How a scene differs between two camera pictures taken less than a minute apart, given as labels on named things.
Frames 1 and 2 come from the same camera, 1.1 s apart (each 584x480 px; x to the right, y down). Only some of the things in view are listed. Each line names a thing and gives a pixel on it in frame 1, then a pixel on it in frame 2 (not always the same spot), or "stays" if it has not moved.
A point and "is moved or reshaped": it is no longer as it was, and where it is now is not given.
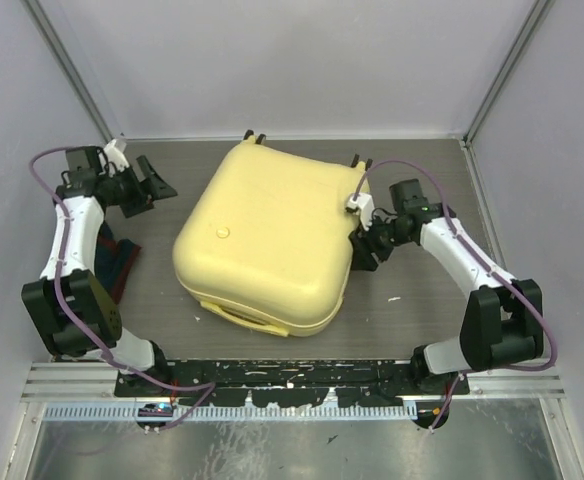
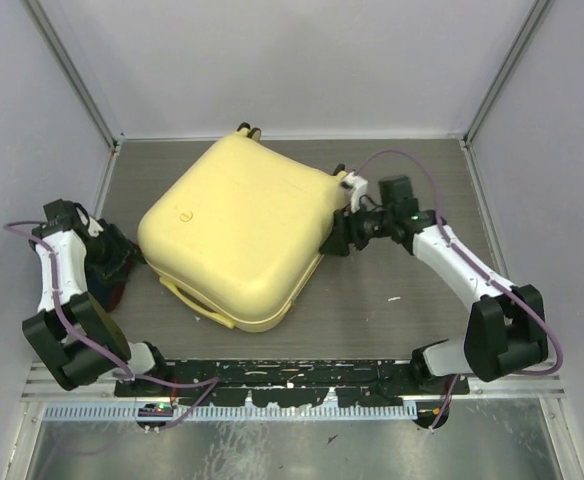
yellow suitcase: [264, 236] is moved or reshaped
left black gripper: [152, 187] -> [123, 252]
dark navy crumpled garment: [112, 259] stays
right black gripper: [361, 258] -> [344, 231]
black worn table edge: [361, 383] stays
